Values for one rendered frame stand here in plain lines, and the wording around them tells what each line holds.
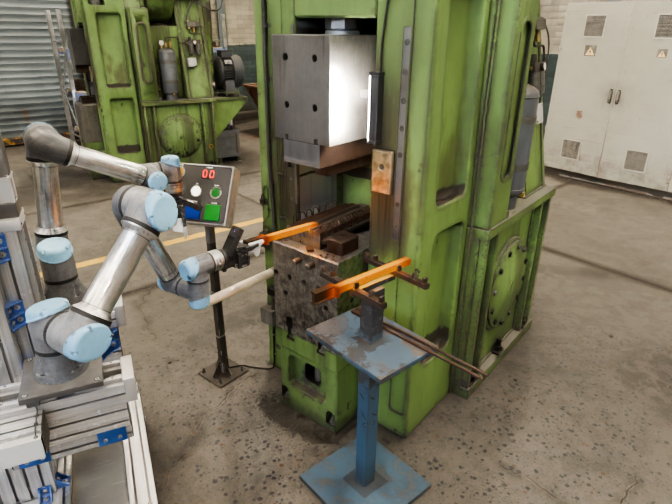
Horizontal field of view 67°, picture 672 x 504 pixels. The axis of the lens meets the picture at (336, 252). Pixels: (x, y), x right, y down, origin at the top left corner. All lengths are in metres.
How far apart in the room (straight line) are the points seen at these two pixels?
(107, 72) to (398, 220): 5.25
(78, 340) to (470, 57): 1.73
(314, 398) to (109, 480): 0.93
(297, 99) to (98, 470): 1.64
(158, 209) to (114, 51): 5.35
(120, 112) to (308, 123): 4.99
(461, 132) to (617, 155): 4.96
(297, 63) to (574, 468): 2.10
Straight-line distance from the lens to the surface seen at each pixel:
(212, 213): 2.40
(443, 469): 2.50
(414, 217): 2.03
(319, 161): 2.06
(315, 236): 2.18
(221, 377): 2.97
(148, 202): 1.58
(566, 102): 7.35
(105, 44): 6.84
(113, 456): 2.37
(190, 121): 6.98
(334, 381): 2.39
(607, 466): 2.76
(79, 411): 1.83
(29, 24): 9.81
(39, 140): 2.05
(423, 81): 1.92
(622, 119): 7.06
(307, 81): 2.05
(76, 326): 1.57
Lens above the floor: 1.79
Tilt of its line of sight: 24 degrees down
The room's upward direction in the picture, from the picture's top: 1 degrees clockwise
